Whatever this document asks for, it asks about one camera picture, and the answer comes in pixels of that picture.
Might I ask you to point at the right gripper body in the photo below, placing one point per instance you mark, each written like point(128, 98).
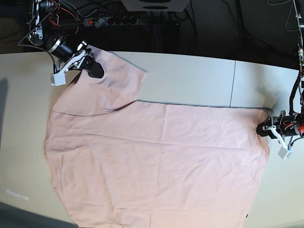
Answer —
point(84, 60)

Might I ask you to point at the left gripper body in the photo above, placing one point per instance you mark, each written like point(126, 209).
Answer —
point(284, 125)

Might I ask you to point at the pink T-shirt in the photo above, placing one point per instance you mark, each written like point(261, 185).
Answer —
point(117, 162)

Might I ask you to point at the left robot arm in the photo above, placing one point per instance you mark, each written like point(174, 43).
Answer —
point(298, 6)

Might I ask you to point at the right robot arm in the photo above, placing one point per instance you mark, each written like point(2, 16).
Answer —
point(48, 35)

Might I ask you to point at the black power strip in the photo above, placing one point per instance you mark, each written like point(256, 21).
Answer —
point(110, 21)

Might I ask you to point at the black box under table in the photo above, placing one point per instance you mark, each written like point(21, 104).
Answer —
point(171, 28)

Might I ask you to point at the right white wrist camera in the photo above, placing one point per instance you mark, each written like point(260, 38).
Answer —
point(59, 77)

